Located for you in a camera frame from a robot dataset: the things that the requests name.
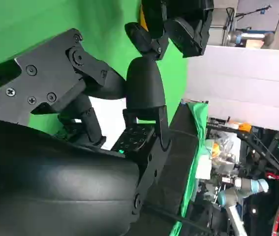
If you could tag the small orange object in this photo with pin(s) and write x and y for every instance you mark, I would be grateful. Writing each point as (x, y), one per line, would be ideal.
(244, 127)

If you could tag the orange white toy bread roll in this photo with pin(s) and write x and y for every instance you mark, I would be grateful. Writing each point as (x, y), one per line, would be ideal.
(144, 19)

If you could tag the lilac plate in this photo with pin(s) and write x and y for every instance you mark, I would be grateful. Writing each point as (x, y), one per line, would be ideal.
(107, 123)

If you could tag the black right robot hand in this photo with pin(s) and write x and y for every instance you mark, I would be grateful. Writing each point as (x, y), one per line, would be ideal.
(43, 172)

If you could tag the green table cloth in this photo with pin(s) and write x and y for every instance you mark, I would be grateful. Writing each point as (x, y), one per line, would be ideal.
(31, 19)

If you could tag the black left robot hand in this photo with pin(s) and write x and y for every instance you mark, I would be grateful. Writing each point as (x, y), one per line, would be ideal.
(188, 37)

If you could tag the white partition panel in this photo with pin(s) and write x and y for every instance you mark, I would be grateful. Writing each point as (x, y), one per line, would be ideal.
(240, 86)

